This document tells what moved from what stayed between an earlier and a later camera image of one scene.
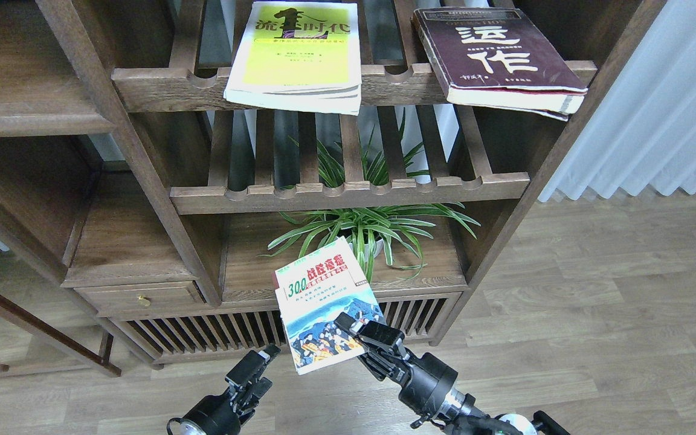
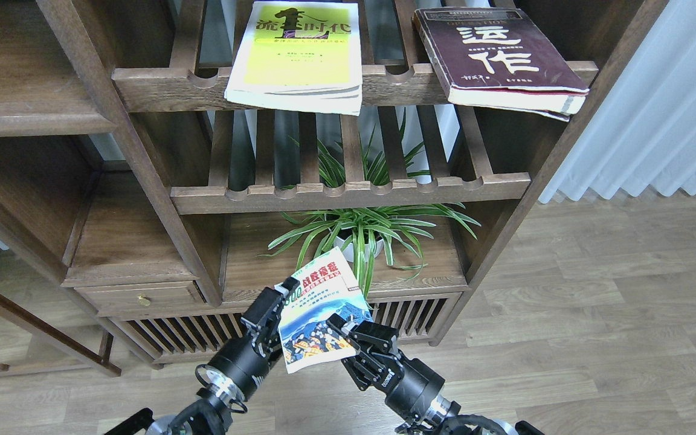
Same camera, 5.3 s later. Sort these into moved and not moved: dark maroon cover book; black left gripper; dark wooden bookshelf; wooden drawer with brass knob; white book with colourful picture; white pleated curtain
Moved: black left gripper; white book with colourful picture
Not moved: dark maroon cover book; white pleated curtain; wooden drawer with brass knob; dark wooden bookshelf
